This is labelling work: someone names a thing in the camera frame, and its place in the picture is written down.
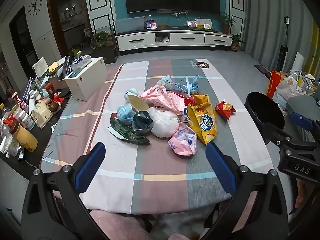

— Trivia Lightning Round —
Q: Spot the white plastic bag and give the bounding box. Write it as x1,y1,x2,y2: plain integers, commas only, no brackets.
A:
147,107,180,138

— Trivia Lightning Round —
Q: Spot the red can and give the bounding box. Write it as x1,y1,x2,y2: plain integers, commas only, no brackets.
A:
45,82,57,98

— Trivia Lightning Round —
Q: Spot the upright vacuum cleaner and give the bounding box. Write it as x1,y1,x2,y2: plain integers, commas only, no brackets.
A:
279,16,290,73

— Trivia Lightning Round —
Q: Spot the pile of clothes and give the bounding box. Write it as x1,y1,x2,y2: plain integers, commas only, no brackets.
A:
299,74,318,95

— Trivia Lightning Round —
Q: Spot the dark teal plastic bag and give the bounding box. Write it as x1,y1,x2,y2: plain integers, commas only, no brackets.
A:
132,110,153,133

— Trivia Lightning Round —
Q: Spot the orange shopping bag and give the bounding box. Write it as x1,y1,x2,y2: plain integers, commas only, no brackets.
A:
267,70,288,98

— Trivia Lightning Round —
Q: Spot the white card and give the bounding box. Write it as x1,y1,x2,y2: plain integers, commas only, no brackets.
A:
195,18,212,29

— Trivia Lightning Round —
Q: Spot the dark green wrapper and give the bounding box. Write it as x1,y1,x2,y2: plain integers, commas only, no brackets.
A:
107,114,152,145

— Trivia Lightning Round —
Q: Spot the grey sofa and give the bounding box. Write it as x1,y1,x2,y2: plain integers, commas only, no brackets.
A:
285,95,320,140

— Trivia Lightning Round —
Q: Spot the bushy potted plant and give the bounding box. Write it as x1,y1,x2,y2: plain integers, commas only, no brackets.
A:
90,31,115,49

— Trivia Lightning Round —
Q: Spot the cardboard box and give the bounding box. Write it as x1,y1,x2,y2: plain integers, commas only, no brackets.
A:
50,75,69,90

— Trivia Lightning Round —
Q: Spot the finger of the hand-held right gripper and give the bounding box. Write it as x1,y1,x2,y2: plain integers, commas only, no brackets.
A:
260,122,293,147
290,112,320,140

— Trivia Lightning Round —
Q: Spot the glass tank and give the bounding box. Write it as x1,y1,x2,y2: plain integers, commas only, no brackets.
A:
114,16,147,34

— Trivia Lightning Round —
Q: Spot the stack of paper cups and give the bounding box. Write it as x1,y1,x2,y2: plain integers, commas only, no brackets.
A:
0,136,19,155

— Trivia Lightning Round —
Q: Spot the large pink plastic bag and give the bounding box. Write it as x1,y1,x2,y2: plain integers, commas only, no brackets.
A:
139,85,187,115

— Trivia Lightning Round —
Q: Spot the paper bowl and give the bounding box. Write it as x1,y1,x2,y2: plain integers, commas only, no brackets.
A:
124,88,150,112

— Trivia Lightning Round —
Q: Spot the clear plastic container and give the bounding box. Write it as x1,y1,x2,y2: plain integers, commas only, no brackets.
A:
71,54,92,72

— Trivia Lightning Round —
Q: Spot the small potted plant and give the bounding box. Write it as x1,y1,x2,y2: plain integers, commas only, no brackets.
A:
230,34,244,52

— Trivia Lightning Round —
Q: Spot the black trash bin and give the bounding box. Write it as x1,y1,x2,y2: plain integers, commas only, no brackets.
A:
244,92,285,133

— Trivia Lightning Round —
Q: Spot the yellow canister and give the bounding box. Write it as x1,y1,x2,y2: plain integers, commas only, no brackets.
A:
11,122,38,153

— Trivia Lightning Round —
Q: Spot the dark floor mat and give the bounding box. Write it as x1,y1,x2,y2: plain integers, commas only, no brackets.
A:
254,65,272,75

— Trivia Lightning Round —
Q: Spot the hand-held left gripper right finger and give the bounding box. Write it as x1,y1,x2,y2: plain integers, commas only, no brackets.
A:
200,142,294,240

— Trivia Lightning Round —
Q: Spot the white board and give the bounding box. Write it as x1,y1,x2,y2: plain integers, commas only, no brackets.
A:
292,52,305,73

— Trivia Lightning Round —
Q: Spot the clear plastic packet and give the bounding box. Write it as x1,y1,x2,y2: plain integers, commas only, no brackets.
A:
171,79,190,97

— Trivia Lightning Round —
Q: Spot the yellow chip bag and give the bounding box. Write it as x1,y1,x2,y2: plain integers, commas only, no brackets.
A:
187,94,218,145

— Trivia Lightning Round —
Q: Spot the beige box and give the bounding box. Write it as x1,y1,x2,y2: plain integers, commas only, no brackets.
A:
32,102,53,129

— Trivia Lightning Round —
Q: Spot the plaid table cloth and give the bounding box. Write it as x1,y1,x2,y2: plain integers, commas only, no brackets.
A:
40,59,274,215

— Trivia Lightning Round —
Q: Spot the yellow curtain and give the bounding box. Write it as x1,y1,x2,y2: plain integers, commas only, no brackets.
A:
309,20,320,75

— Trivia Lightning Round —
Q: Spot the small pink packet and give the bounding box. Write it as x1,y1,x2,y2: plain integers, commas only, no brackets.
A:
167,122,198,156

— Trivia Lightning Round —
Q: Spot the white television cabinet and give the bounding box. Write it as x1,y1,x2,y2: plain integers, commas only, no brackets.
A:
115,27,233,53

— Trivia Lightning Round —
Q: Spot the light blue snack wrapper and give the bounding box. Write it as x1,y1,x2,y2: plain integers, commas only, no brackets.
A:
157,75,175,90

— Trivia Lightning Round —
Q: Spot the red snack packet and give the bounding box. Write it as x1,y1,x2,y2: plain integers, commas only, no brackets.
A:
215,100,237,119

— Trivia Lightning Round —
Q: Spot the blue woven cloth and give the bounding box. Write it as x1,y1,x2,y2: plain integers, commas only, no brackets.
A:
186,75,200,95

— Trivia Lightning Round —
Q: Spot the white pill bottle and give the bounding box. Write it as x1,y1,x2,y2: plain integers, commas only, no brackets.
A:
19,110,35,130

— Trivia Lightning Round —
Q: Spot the person's right hand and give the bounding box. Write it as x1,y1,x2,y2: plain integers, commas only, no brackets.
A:
296,180,320,213

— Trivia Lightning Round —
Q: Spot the person's pink fleece clothing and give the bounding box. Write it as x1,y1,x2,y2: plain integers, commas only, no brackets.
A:
89,209,208,240

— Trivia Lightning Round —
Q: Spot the tall potted plant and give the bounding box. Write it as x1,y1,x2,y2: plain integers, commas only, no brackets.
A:
220,12,236,35

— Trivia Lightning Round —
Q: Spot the grey curtain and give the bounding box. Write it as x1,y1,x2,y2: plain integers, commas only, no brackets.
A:
242,0,313,68

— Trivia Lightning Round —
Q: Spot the dark plant stand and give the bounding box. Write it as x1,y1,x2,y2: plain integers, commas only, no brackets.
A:
91,45,118,64

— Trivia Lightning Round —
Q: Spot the white box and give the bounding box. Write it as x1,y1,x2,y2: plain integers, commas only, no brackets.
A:
64,57,108,102

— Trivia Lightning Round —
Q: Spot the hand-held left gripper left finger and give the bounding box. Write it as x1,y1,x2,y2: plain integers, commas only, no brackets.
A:
21,142,107,240

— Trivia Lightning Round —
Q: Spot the large white shopping bag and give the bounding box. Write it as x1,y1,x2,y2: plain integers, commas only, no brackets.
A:
272,73,304,105

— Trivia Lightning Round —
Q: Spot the black wall clock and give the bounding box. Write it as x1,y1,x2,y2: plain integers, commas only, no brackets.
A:
27,0,43,15

